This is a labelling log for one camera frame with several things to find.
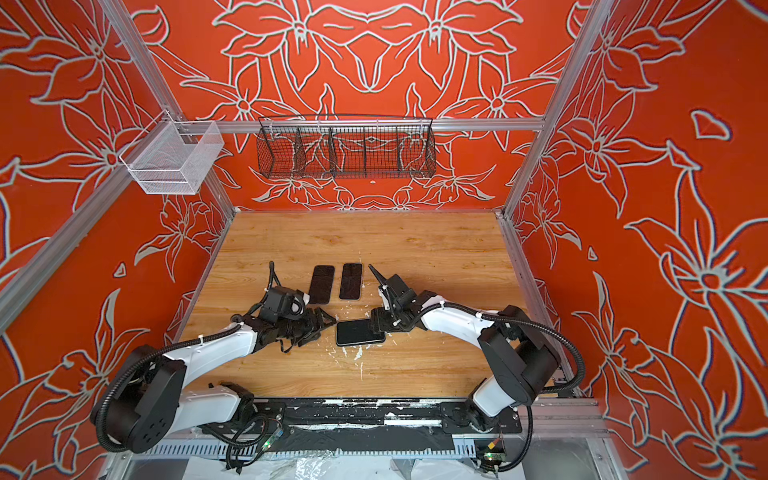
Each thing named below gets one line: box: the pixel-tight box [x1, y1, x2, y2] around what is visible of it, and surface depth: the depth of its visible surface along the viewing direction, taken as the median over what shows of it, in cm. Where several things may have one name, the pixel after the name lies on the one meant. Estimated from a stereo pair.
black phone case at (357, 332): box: [336, 319, 386, 347], surface depth 87 cm
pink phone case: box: [339, 263, 362, 300], surface depth 100 cm
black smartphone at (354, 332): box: [336, 319, 386, 347], surface depth 87 cm
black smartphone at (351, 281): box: [339, 263, 363, 300], surface depth 100 cm
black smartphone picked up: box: [309, 265, 335, 305], surface depth 100 cm
